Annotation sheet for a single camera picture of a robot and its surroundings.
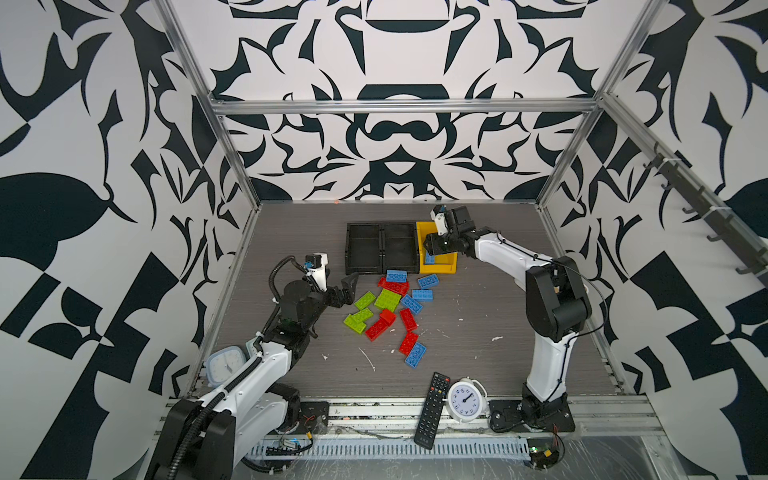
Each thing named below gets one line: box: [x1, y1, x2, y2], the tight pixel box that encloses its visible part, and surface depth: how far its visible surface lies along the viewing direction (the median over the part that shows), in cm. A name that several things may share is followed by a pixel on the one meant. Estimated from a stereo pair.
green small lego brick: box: [354, 291, 376, 311], surface depth 96 cm
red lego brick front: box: [399, 332, 419, 356], surface depth 87 cm
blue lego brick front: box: [405, 342, 427, 369], surface depth 86 cm
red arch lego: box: [377, 276, 410, 296], surface depth 98 cm
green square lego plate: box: [374, 288, 402, 313], surface depth 96 cm
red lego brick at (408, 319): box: [400, 308, 417, 331], surface depth 91 cm
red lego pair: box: [365, 309, 396, 341], surface depth 90 cm
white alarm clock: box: [442, 376, 489, 423], surface depth 76 cm
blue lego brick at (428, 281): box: [417, 274, 439, 289], surface depth 98 cm
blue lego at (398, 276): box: [386, 270, 407, 283], surface depth 98 cm
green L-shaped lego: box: [343, 307, 374, 334], surface depth 90 cm
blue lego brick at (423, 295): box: [412, 289, 434, 301], surface depth 96 cm
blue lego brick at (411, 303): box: [401, 294, 423, 315], surface depth 95 cm
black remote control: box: [414, 371, 451, 450], surface depth 76 cm
